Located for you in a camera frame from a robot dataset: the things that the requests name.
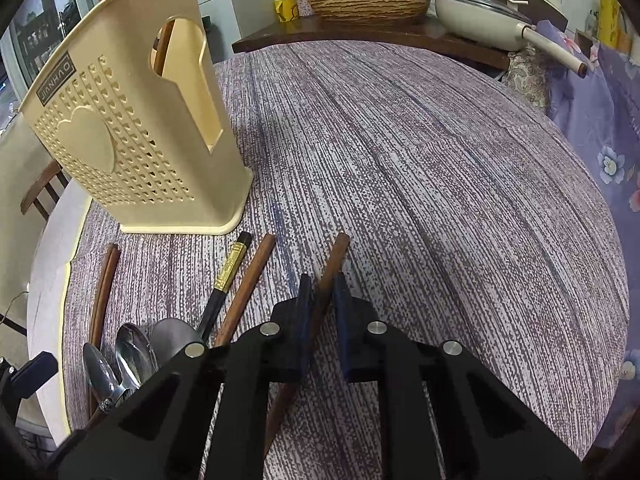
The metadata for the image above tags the purple floral cloth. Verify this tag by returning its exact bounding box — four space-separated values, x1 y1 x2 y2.
535 20 640 461

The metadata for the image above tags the brown wooden chopstick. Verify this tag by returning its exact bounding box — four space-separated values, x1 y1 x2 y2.
214 233 277 348
151 0 200 77
87 243 122 421
262 231 351 458

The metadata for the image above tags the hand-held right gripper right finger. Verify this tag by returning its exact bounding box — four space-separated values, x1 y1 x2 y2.
332 272 586 480

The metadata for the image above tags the yellow cup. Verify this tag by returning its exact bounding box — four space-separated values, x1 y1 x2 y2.
273 0 301 23

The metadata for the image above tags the dark wooden counter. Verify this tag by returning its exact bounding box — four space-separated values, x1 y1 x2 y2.
232 15 511 71

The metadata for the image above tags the black chopstick with gold band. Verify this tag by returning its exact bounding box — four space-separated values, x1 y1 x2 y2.
196 231 252 343

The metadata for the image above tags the beige cloth cover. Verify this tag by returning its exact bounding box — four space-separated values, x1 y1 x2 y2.
0 115 57 333

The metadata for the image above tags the glass door cabinet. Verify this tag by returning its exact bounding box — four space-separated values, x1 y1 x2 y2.
7 0 98 126

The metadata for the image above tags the shiny steel spoon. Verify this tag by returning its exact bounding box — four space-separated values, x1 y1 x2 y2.
114 322 159 397
82 342 125 413

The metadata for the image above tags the large matte steel spoon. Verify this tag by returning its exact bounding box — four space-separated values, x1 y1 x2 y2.
150 317 203 367

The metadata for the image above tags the beige plastic utensil holder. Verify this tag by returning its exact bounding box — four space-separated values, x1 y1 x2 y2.
19 0 255 236

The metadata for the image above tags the brown woven basin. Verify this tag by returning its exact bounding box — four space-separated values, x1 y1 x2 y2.
305 0 432 24

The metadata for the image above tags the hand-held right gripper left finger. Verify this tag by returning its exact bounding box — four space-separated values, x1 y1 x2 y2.
50 272 321 480

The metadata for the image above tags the tall yellow box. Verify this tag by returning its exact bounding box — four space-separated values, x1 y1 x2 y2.
597 0 623 46

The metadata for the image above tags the white frying pan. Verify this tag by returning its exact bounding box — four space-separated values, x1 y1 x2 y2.
435 0 588 79

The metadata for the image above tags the brown wooden chair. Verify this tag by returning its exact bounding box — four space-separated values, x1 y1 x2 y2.
20 160 71 222

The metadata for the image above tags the purple striped tablecloth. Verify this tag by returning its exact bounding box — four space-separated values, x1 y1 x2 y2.
65 40 631 480

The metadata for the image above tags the beige paisley cloth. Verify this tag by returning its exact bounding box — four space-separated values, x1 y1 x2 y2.
502 47 551 111

